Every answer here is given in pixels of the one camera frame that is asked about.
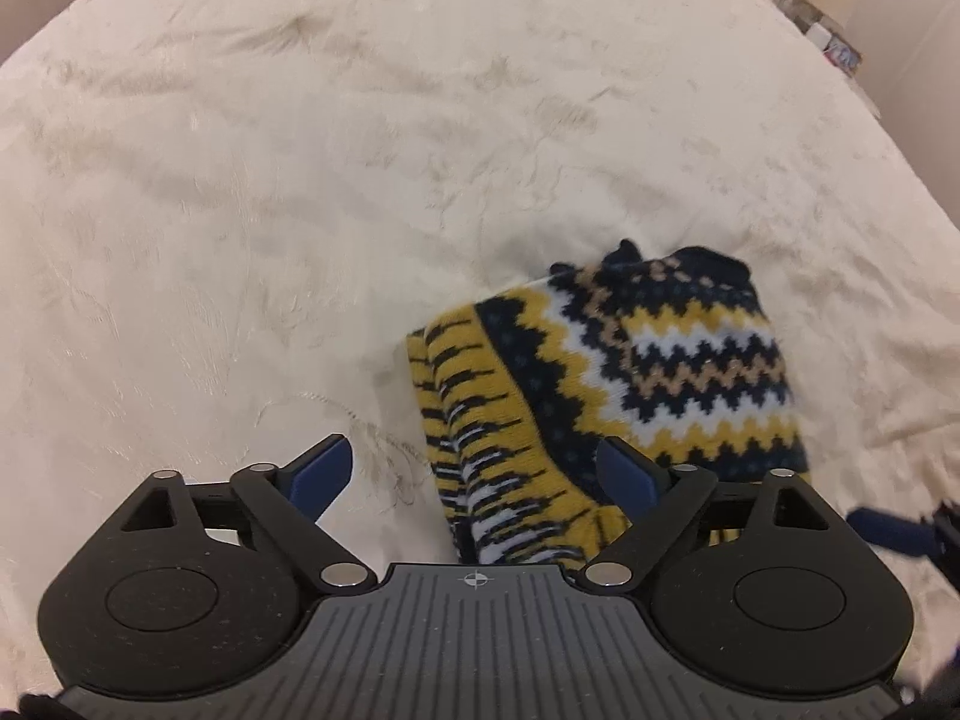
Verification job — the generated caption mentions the yellow navy knitted sock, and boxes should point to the yellow navy knitted sock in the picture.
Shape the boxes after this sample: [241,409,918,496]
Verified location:
[405,238,809,568]

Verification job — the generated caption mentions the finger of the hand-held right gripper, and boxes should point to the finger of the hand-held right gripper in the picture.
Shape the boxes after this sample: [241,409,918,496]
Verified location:
[846,507,937,557]

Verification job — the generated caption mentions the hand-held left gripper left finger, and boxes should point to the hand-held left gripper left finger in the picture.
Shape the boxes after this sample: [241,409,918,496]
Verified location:
[120,433,379,590]

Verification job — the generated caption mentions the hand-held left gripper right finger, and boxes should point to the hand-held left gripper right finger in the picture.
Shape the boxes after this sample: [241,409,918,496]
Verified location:
[582,435,842,589]

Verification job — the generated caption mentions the cream fluffy blanket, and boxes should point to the cream fluffy blanket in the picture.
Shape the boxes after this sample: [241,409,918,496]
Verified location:
[0,0,960,695]

